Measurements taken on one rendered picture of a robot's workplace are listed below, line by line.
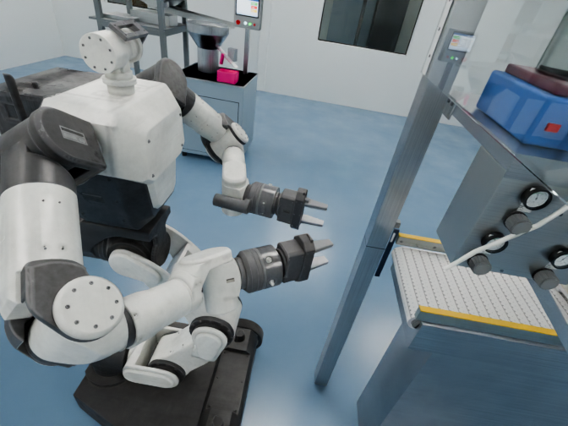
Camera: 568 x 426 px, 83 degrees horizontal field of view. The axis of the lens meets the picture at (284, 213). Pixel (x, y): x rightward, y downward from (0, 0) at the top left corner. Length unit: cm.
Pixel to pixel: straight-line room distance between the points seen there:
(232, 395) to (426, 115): 118
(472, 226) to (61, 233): 63
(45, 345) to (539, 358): 100
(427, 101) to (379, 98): 481
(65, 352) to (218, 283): 26
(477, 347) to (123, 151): 90
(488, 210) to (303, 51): 503
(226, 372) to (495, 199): 119
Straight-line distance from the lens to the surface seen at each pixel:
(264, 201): 83
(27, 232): 51
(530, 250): 71
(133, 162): 69
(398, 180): 92
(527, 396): 131
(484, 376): 117
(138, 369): 137
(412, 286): 93
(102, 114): 68
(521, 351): 101
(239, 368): 149
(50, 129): 59
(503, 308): 102
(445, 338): 92
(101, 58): 71
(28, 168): 57
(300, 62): 553
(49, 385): 183
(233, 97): 293
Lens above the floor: 150
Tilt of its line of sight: 35 degrees down
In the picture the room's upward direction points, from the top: 9 degrees clockwise
